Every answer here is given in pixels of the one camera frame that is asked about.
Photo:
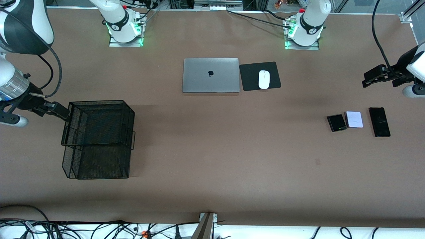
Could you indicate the grey power strip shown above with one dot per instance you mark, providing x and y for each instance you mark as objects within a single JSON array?
[{"x": 217, "y": 5}]

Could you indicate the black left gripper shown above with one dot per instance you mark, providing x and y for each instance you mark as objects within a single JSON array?
[{"x": 400, "y": 69}]

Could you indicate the aluminium frame corner bracket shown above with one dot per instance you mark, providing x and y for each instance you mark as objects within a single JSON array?
[{"x": 409, "y": 18}]

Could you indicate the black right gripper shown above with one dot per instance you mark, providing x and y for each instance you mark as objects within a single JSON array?
[{"x": 30, "y": 100}]

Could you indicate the black mesh two-tier tray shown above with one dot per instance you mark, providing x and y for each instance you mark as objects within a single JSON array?
[{"x": 99, "y": 159}]

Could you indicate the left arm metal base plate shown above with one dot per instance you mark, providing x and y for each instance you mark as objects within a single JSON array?
[{"x": 315, "y": 48}]

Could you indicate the large black cracked smartphone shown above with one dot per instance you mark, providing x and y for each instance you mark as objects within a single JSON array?
[{"x": 379, "y": 122}]

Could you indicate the small black flip phone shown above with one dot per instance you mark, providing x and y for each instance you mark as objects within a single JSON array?
[{"x": 337, "y": 123}]

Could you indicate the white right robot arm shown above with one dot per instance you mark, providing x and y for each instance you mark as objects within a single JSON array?
[{"x": 20, "y": 30}]

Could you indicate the black mouse pad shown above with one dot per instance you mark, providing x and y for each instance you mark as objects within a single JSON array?
[{"x": 249, "y": 79}]

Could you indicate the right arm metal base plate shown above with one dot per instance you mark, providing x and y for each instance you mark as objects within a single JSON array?
[{"x": 114, "y": 44}]

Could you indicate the silver closed laptop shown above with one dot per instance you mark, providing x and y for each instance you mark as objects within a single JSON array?
[{"x": 199, "y": 79}]

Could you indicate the lavender flip phone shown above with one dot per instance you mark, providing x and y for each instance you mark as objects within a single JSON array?
[{"x": 354, "y": 119}]

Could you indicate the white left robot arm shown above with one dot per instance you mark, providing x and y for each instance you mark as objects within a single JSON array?
[{"x": 310, "y": 26}]

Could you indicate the grey metal camera post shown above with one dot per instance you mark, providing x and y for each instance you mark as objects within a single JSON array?
[{"x": 204, "y": 229}]

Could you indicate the white computer mouse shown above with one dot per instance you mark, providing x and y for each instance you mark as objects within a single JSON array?
[{"x": 264, "y": 79}]

